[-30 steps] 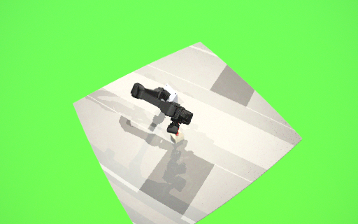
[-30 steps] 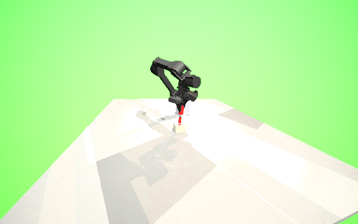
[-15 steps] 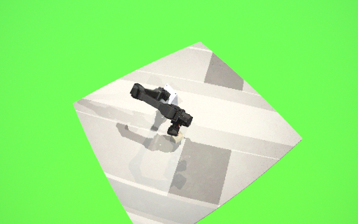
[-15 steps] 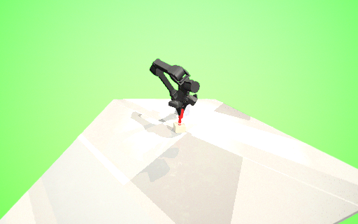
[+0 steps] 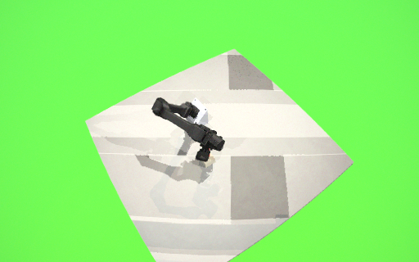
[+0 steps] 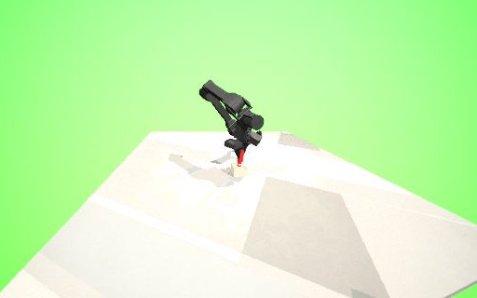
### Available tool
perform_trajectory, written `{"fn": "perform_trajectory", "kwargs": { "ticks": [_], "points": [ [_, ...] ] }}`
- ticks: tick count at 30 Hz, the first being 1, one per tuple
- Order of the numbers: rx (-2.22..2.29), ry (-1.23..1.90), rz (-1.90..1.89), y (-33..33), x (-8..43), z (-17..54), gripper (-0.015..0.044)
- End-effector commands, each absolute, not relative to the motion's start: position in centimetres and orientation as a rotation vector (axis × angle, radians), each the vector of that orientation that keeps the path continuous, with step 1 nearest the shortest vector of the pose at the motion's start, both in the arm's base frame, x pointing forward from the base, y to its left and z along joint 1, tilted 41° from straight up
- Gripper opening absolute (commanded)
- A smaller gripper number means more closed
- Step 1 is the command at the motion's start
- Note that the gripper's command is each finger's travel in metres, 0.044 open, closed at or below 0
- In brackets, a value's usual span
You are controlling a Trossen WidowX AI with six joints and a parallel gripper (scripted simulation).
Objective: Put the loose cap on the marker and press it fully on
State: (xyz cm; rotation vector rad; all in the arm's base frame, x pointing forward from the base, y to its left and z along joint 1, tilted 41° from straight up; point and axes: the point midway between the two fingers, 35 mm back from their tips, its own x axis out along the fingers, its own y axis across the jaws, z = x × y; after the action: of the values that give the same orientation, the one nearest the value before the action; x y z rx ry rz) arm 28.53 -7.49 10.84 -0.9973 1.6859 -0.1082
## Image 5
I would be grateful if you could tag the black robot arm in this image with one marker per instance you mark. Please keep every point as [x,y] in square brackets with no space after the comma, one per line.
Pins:
[197,132]

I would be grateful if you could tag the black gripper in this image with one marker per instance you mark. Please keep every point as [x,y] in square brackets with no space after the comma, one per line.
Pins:
[204,152]

